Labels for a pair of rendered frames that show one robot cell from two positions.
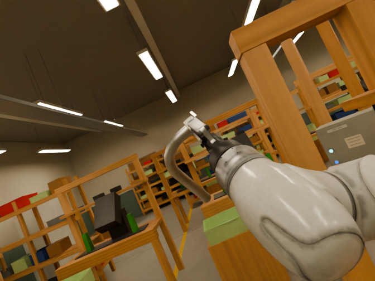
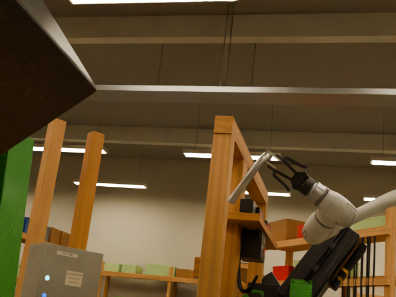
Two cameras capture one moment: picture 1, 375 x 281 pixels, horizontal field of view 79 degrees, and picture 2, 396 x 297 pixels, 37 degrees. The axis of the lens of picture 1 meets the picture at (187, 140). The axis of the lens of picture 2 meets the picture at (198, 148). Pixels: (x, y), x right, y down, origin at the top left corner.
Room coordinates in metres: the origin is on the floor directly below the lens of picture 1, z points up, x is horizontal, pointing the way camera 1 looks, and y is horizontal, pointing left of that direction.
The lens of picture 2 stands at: (0.45, 2.35, 0.92)
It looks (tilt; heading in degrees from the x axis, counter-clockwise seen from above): 17 degrees up; 281
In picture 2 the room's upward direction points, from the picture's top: 6 degrees clockwise
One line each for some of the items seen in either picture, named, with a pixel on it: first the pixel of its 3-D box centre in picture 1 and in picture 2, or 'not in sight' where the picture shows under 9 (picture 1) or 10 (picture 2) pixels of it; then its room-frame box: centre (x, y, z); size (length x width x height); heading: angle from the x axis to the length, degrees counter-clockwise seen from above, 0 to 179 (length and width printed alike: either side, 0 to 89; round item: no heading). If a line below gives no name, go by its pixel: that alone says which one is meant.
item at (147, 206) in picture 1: (166, 178); not in sight; (10.12, 1.54, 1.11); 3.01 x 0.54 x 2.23; 87
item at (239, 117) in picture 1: (219, 158); not in sight; (7.59, -0.71, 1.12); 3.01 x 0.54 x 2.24; 87
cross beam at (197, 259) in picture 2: not in sight; (224, 282); (0.86, -1.06, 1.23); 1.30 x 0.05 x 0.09; 86
